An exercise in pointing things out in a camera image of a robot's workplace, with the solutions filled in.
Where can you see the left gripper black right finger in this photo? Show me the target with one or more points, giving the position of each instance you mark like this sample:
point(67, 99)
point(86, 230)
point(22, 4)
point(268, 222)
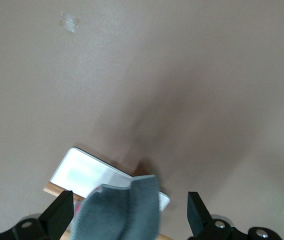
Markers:
point(198, 220)

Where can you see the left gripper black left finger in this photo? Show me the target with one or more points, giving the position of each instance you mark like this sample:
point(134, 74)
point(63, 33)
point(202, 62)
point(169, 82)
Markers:
point(54, 220)

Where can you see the grey and pink cloth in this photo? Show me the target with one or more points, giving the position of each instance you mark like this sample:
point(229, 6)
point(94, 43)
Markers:
point(122, 212)

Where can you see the white rectangular tray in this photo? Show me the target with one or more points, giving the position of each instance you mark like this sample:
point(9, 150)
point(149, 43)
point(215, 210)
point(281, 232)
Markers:
point(82, 170)

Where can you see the brown wooden stick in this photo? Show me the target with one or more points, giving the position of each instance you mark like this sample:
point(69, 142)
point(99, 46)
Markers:
point(54, 191)

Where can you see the clear tape piece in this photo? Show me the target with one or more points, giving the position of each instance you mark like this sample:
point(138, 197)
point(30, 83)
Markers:
point(69, 22)

